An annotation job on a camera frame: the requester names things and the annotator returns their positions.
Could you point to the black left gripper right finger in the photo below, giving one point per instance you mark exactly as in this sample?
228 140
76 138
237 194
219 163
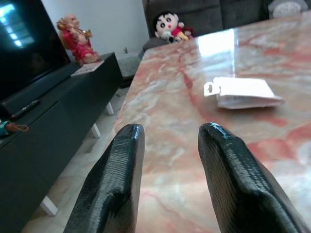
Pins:
238 184

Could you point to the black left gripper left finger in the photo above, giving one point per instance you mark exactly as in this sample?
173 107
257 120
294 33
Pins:
114 174

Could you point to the white paper pack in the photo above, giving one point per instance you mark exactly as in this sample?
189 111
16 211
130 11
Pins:
245 93

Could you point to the black low tv cabinet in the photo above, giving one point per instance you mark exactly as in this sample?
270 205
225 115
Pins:
56 116

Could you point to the white printed card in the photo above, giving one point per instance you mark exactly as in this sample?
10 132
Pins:
87 69

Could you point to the black remote control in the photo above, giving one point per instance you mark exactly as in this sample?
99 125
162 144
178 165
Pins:
25 108

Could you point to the grey floor rug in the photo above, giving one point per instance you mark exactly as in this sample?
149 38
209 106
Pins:
130 64

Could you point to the pink laughing buddha figurine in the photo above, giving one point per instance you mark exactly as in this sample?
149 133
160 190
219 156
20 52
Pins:
79 42

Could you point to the black flat screen television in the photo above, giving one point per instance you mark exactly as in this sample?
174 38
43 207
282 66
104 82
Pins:
26 51

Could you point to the black-haired cartoon boy plush doll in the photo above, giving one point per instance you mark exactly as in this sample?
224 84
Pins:
167 25

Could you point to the dark grey fabric sofa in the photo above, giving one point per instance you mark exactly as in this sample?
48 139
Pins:
213 14

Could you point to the grey white patterned cushion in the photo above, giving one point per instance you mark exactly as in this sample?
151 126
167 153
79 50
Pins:
286 8

